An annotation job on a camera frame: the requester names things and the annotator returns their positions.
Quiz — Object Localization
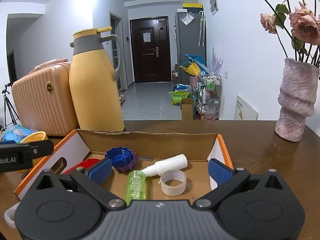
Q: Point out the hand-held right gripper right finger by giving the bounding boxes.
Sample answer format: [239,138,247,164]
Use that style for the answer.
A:
[192,158,284,210]

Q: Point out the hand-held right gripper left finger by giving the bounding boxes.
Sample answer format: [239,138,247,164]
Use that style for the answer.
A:
[35,158,127,211]

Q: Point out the blue toothed lid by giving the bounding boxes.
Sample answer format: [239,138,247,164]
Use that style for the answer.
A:
[105,147,135,168]

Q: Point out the purple toothed lid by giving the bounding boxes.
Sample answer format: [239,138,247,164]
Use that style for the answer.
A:
[115,154,137,173]

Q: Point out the green spray bottle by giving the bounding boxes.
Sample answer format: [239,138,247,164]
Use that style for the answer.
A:
[125,169,147,207]

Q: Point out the white plastic bottle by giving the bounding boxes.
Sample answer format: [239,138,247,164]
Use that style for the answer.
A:
[141,154,188,178]

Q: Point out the translucent white ring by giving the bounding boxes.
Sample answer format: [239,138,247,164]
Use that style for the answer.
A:
[159,169,187,197]

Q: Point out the orange cardboard box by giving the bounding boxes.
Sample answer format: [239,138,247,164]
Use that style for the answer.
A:
[14,129,234,202]

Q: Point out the red bristly pad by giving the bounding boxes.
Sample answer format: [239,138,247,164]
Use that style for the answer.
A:
[62,158,107,175]

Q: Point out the blue tissue pack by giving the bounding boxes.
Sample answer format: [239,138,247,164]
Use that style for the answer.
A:
[0,126,38,143]

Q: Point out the yellow mug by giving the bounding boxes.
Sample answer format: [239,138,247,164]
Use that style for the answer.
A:
[17,131,48,174]

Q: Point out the black tripod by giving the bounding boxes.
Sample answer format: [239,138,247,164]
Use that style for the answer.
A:
[1,82,19,128]

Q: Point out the white plastic piece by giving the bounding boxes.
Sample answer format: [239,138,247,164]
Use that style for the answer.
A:
[4,201,19,229]

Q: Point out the pink ribbed suitcase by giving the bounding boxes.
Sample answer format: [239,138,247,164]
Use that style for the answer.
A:
[11,59,79,137]

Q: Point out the white flat board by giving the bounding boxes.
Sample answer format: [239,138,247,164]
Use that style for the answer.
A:
[234,95,259,121]

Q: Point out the small brown cardboard box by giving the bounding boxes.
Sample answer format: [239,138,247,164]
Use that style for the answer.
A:
[180,98,195,120]

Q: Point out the metal storage cart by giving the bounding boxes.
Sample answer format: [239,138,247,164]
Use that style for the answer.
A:
[197,74,222,120]

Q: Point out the yellow thermos jug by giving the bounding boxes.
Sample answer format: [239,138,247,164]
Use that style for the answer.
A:
[69,26,125,132]

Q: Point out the green printed bag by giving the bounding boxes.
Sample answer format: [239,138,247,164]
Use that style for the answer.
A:
[171,91,190,105]

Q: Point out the pink textured vase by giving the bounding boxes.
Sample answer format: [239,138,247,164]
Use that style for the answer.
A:
[275,57,320,142]

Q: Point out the yellow watering can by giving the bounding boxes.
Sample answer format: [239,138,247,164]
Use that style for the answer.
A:
[184,62,200,77]

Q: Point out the purple feather decoration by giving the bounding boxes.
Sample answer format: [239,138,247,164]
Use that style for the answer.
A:
[211,47,223,74]

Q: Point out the dark brown door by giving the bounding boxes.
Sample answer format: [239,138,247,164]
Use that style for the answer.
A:
[129,16,171,84]

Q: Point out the grey refrigerator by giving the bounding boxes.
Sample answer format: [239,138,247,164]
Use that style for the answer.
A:
[175,9,207,88]

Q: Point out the hanging white umbrellas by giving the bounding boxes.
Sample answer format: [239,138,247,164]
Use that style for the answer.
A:
[198,11,206,47]

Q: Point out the clear plastic bag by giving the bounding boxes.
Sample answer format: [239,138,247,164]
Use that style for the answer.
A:
[180,12,195,25]

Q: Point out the yellow box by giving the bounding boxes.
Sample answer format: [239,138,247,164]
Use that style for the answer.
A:
[182,2,203,10]

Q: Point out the dried pink roses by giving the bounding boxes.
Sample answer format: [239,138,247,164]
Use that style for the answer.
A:
[219,0,320,67]

